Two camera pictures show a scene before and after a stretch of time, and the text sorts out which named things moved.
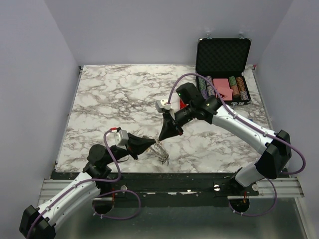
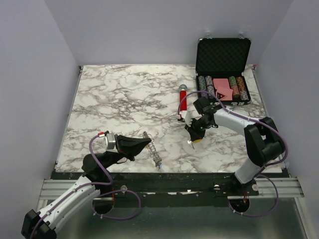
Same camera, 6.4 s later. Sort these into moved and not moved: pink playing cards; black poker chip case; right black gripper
Moved: right black gripper
Not moved: pink playing cards; black poker chip case
